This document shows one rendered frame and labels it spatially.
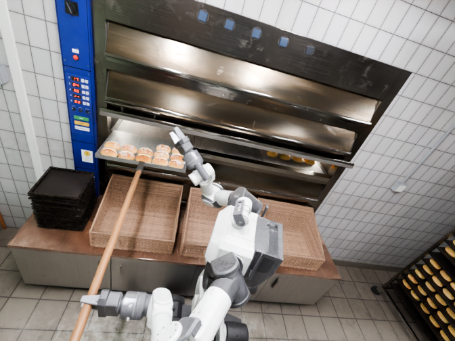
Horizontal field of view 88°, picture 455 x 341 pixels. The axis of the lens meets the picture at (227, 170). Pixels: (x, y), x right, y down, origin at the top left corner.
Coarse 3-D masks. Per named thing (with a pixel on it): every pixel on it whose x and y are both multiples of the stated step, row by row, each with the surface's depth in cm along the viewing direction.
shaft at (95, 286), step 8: (136, 176) 135; (136, 184) 131; (128, 192) 125; (128, 200) 120; (120, 216) 111; (120, 224) 108; (112, 232) 104; (112, 240) 100; (112, 248) 98; (104, 256) 94; (104, 264) 92; (96, 272) 89; (104, 272) 90; (96, 280) 86; (96, 288) 84; (88, 304) 80; (80, 312) 78; (88, 312) 78; (80, 320) 76; (80, 328) 74; (72, 336) 72; (80, 336) 73
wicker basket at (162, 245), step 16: (112, 176) 182; (128, 176) 186; (112, 192) 188; (144, 192) 192; (160, 192) 194; (176, 192) 195; (112, 208) 189; (128, 208) 194; (144, 208) 197; (176, 208) 201; (96, 224) 162; (112, 224) 178; (128, 224) 182; (144, 224) 186; (160, 224) 190; (176, 224) 172; (96, 240) 165; (128, 240) 160; (144, 240) 161; (160, 240) 162
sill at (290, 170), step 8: (200, 152) 180; (208, 152) 183; (216, 152) 186; (224, 160) 186; (232, 160) 186; (240, 160) 187; (248, 160) 190; (256, 160) 193; (264, 168) 193; (272, 168) 193; (280, 168) 194; (288, 168) 197; (296, 168) 201; (304, 176) 200; (312, 176) 200; (320, 176) 202
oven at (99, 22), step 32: (96, 0) 122; (96, 32) 130; (96, 64) 139; (128, 64) 140; (96, 96) 150; (224, 96) 155; (256, 96) 156; (224, 128) 169; (352, 128) 175; (256, 192) 208
